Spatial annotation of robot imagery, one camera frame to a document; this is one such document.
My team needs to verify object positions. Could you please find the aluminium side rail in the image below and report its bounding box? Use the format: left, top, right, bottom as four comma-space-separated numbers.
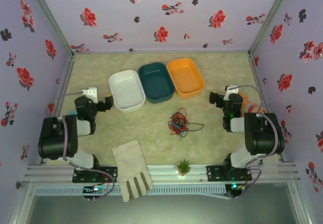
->
39, 54, 76, 165
248, 53, 288, 163

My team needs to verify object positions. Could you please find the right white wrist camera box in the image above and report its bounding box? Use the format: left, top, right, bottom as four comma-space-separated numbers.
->
225, 84, 239, 95

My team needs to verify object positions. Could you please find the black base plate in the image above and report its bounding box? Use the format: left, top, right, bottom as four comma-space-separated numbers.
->
72, 166, 118, 184
206, 165, 253, 182

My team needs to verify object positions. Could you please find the orange plastic bin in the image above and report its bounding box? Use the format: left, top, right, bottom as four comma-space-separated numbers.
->
166, 58, 205, 99

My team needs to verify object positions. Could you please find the small green potted plant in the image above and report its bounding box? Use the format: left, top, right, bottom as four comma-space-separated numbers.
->
176, 158, 192, 177

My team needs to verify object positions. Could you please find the controller circuit board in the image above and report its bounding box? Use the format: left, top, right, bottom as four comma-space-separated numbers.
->
225, 182, 247, 200
82, 185, 108, 202

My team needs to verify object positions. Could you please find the aluminium mounting rail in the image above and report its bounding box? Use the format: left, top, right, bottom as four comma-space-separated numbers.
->
24, 162, 302, 184

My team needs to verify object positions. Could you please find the beige work glove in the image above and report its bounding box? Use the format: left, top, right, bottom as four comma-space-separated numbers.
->
112, 139, 154, 203

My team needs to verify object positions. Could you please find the right arm grey hose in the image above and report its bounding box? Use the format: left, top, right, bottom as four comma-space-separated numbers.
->
228, 84, 286, 201

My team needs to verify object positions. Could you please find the right controller circuit board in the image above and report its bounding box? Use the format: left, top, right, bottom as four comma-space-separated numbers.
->
225, 182, 247, 200

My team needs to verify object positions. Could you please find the aluminium corner post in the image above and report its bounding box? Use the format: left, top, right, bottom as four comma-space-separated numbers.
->
248, 0, 296, 56
23, 0, 76, 58

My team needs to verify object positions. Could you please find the left arm grey hose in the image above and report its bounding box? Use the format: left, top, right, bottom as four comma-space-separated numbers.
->
46, 90, 117, 202

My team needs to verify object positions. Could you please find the white plastic bin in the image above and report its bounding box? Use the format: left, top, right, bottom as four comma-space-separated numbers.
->
108, 69, 146, 114

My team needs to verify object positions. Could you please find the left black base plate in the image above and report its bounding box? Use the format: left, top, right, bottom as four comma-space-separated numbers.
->
72, 166, 118, 184

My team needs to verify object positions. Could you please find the orange fish toy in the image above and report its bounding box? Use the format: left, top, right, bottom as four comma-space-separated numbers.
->
238, 90, 267, 114

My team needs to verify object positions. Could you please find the arm grey hose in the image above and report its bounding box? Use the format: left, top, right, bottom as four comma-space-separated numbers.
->
228, 84, 286, 201
46, 90, 117, 202

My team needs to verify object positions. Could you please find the dark teal plastic bin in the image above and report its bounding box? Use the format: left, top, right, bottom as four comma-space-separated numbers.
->
138, 62, 175, 104

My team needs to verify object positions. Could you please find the left controller circuit board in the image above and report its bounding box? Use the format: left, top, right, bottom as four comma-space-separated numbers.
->
82, 185, 108, 202

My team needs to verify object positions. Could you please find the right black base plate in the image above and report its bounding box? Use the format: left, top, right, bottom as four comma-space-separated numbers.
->
206, 165, 253, 182

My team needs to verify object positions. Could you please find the thin blue cable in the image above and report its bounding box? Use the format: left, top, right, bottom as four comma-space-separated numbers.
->
169, 117, 189, 142

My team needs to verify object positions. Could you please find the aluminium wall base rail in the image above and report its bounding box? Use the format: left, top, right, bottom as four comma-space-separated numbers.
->
72, 49, 252, 56

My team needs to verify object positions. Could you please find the white slotted cable duct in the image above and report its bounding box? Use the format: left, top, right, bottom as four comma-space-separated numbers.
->
33, 185, 227, 197

